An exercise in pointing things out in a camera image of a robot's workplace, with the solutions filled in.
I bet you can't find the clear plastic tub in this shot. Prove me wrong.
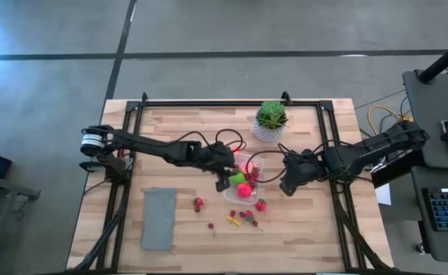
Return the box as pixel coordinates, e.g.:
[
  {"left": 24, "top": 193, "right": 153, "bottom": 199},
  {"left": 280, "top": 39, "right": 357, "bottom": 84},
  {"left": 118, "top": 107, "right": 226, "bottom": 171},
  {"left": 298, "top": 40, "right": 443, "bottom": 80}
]
[{"left": 222, "top": 151, "right": 265, "bottom": 206}]

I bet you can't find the green toy lime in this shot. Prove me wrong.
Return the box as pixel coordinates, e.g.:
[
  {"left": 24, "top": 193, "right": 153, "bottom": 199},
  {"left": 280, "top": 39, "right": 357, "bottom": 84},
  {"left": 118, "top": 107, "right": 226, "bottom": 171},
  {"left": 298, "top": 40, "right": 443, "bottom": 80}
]
[{"left": 229, "top": 172, "right": 247, "bottom": 186}]

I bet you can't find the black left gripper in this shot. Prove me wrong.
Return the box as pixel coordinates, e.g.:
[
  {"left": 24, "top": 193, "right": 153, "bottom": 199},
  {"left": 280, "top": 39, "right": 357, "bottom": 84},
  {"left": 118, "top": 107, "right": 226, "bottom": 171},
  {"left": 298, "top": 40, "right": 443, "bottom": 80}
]
[{"left": 200, "top": 141, "right": 235, "bottom": 193}]

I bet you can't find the yellow cable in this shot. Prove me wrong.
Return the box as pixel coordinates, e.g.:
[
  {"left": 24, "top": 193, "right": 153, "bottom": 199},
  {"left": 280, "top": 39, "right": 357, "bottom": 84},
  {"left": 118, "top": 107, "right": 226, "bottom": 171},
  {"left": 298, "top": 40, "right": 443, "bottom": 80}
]
[{"left": 367, "top": 105, "right": 414, "bottom": 148}]

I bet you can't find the grey metal stand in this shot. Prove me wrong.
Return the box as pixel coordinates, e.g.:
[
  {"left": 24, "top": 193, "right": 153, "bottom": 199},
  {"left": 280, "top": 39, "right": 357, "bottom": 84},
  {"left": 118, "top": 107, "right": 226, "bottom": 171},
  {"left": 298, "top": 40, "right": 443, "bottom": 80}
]
[{"left": 0, "top": 171, "right": 41, "bottom": 275}]

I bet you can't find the black aluminium rig frame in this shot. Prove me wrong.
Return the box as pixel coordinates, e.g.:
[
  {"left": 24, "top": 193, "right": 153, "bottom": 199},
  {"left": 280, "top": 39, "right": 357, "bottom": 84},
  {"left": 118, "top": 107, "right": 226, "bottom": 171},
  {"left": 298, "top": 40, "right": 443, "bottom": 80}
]
[{"left": 66, "top": 91, "right": 396, "bottom": 274}]

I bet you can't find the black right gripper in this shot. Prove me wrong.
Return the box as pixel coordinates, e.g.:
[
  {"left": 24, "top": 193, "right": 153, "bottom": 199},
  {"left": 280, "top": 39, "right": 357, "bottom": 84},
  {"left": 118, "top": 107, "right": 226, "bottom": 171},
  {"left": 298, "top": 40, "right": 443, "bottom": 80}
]
[{"left": 279, "top": 149, "right": 326, "bottom": 197}]

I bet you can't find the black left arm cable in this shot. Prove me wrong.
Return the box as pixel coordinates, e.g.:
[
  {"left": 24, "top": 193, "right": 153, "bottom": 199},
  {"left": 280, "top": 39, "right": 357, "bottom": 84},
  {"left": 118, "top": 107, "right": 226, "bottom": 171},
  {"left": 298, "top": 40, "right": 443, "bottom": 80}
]
[{"left": 168, "top": 128, "right": 247, "bottom": 154}]

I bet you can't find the black pole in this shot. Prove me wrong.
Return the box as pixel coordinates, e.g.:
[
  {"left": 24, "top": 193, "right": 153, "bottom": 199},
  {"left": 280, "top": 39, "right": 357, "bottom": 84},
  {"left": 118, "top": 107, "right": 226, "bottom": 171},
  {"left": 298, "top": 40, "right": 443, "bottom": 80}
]
[{"left": 416, "top": 34, "right": 448, "bottom": 84}]

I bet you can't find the grey cloth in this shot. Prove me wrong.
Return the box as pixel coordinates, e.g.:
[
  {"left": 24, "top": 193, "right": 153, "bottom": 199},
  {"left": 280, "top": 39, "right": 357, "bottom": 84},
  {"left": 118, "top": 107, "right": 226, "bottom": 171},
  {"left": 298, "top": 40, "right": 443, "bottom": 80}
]
[{"left": 140, "top": 186, "right": 177, "bottom": 251}]

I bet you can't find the large red toy fruit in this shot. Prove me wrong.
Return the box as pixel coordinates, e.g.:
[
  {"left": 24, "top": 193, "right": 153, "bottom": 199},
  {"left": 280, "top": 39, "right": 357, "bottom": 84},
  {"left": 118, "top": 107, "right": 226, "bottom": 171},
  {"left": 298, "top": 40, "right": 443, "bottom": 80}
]
[{"left": 237, "top": 183, "right": 253, "bottom": 199}]

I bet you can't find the white paper sheet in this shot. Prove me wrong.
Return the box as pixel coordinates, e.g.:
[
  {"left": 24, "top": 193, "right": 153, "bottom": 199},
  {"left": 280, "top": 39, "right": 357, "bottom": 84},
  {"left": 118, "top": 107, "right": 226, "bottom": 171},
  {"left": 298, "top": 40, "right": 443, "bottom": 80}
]
[{"left": 375, "top": 183, "right": 392, "bottom": 206}]

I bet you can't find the black bar under desk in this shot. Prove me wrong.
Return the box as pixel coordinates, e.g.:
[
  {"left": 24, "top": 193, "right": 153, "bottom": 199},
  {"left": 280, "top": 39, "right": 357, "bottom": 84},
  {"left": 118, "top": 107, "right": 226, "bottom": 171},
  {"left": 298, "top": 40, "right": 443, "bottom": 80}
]
[{"left": 370, "top": 150, "right": 426, "bottom": 189}]

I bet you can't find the succulent in patterned grey pot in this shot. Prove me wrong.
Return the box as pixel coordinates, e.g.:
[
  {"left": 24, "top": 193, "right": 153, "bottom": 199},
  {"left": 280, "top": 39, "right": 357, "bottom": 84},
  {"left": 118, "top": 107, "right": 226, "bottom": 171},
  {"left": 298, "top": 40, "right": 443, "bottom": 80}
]
[{"left": 252, "top": 99, "right": 289, "bottom": 144}]

